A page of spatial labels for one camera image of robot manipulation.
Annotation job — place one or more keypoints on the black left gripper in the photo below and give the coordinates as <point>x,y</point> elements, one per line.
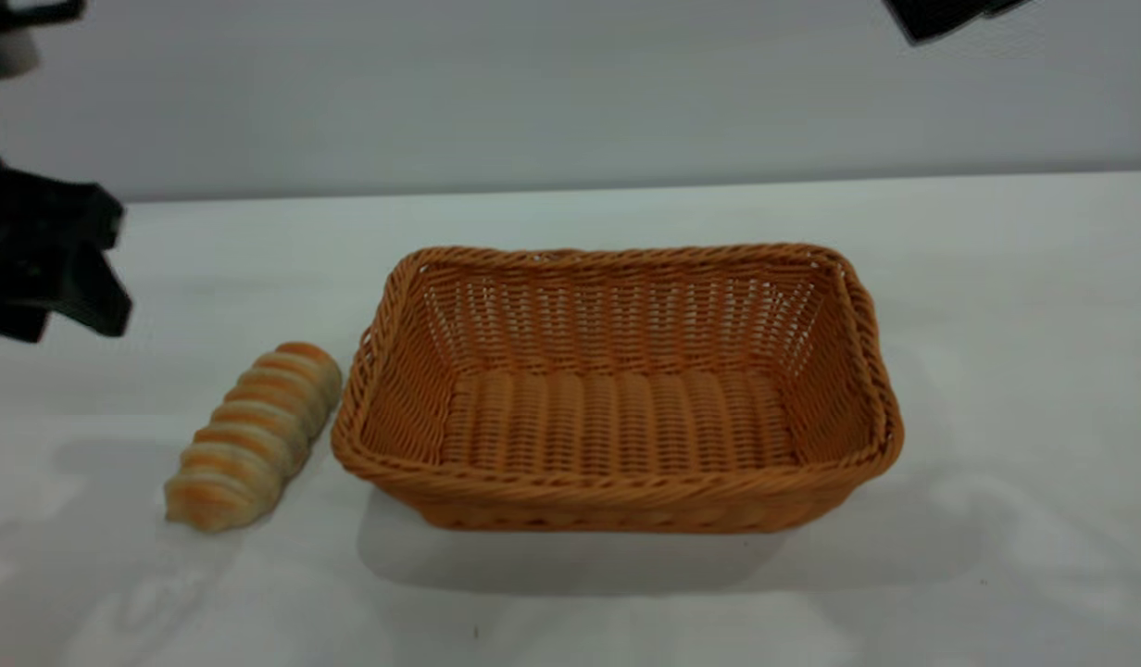
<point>33,236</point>

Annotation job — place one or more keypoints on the orange woven wicker basket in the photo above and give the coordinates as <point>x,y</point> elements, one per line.
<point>617,426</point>

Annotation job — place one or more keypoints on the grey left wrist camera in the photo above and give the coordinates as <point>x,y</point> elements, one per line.
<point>6,46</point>

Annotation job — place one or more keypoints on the twisted striped bread roll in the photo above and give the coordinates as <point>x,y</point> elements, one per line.
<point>256,435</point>

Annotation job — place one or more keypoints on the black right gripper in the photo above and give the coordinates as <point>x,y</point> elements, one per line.
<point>941,14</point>

